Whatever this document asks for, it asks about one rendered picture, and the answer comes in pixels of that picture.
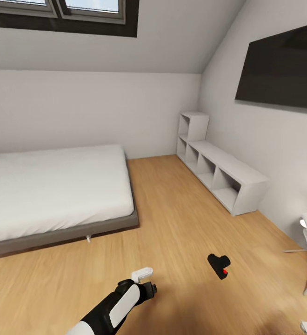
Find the wall mounted tv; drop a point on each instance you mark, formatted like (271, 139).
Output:
(275, 70)

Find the fixed window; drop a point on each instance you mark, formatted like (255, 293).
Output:
(98, 17)

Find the bookcase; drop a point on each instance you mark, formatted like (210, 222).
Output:
(216, 169)

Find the bed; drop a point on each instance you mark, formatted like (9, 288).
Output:
(55, 195)

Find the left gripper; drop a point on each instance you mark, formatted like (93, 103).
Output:
(147, 291)

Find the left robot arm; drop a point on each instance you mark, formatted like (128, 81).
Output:
(108, 316)

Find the digital camera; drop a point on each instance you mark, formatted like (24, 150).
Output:
(218, 264)

